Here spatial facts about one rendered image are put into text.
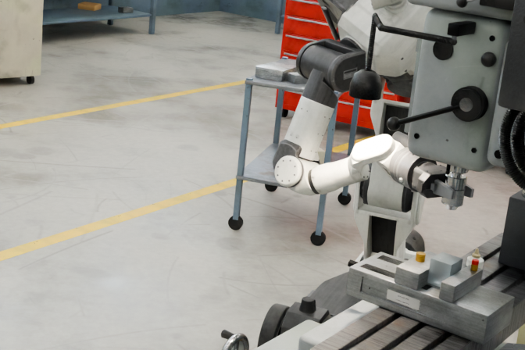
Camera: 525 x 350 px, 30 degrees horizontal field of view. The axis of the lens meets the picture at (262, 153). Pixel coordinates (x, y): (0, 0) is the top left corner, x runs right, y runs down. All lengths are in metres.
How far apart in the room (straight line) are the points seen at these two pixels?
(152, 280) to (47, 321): 0.65
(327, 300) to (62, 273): 1.79
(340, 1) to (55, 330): 2.14
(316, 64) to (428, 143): 0.49
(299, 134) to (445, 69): 0.54
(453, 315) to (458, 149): 0.38
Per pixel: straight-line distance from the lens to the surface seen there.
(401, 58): 2.48
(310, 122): 2.44
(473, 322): 2.19
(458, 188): 2.16
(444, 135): 2.06
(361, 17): 2.48
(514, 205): 2.63
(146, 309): 4.34
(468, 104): 1.99
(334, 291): 3.26
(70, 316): 4.26
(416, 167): 2.22
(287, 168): 2.43
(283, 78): 5.17
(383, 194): 2.87
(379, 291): 2.28
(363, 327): 2.18
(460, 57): 2.03
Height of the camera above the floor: 1.85
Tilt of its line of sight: 16 degrees down
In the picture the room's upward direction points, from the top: 6 degrees clockwise
